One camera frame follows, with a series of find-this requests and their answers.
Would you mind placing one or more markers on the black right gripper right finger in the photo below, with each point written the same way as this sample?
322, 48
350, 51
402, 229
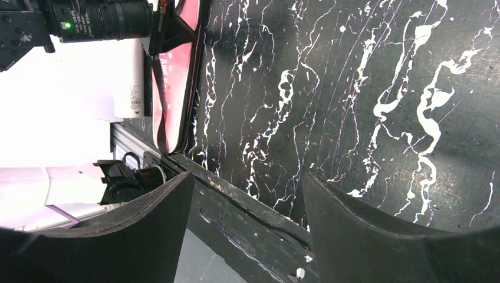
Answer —
355, 242

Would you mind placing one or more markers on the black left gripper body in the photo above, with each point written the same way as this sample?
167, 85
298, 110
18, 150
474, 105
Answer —
28, 24

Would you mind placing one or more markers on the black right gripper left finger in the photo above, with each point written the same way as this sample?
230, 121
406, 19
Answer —
140, 241

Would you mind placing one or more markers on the pink racket bag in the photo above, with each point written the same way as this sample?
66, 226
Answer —
176, 76

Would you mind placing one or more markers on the white shuttlecock tube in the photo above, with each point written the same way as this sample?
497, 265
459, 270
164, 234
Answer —
129, 93

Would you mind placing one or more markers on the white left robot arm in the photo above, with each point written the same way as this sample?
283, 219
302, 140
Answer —
103, 182

